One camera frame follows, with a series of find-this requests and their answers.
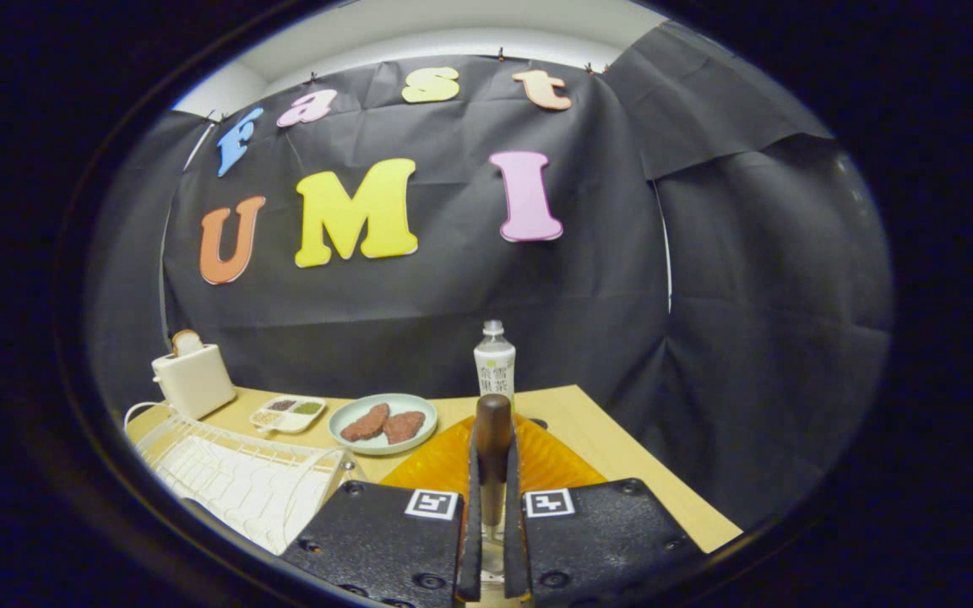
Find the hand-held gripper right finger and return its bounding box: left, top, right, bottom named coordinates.
left=503, top=414, right=703, bottom=605

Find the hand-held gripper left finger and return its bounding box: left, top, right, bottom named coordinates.
left=280, top=416, right=485, bottom=607

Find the clear cutlery basket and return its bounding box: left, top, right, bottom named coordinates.
left=481, top=524, right=508, bottom=596

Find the wooden handled spoon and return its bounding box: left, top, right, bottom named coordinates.
left=475, top=393, right=514, bottom=541

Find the white wire dish rack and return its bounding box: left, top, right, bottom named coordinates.
left=133, top=412, right=361, bottom=556

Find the pale green serving dish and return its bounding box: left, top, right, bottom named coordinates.
left=328, top=393, right=439, bottom=457

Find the brown meat patty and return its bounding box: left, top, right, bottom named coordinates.
left=340, top=403, right=390, bottom=442
left=383, top=410, right=427, bottom=445

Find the white divided condiment tray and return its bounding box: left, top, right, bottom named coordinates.
left=249, top=394, right=328, bottom=435

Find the green drink bottle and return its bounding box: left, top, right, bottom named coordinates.
left=474, top=319, right=517, bottom=415

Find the white toaster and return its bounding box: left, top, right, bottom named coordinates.
left=151, top=342, right=237, bottom=421

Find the black backdrop cloth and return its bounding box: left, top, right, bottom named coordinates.
left=85, top=21, right=893, bottom=533

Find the white toaster cable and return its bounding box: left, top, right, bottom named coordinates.
left=123, top=400, right=168, bottom=427

